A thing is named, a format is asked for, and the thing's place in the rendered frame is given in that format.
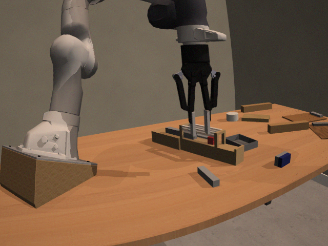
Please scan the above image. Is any grey square stick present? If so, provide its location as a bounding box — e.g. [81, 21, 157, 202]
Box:
[197, 166, 220, 188]
[165, 127, 180, 136]

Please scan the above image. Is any grey cylinder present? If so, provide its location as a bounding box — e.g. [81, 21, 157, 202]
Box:
[227, 112, 238, 121]

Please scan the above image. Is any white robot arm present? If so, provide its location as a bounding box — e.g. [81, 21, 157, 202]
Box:
[18, 0, 227, 160]

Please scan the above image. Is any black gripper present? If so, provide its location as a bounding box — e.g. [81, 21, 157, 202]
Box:
[172, 45, 220, 137]

